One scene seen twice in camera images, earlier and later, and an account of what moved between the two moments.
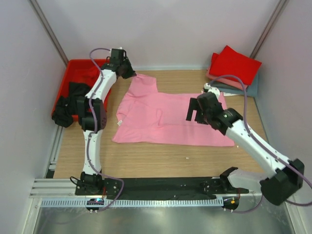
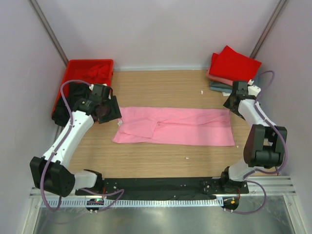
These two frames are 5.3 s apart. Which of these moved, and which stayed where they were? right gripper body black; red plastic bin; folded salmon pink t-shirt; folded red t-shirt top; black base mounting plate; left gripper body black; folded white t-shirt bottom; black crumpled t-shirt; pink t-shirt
Moved: right gripper body black; pink t-shirt; left gripper body black
Stayed: black crumpled t-shirt; folded red t-shirt top; folded salmon pink t-shirt; red plastic bin; black base mounting plate; folded white t-shirt bottom
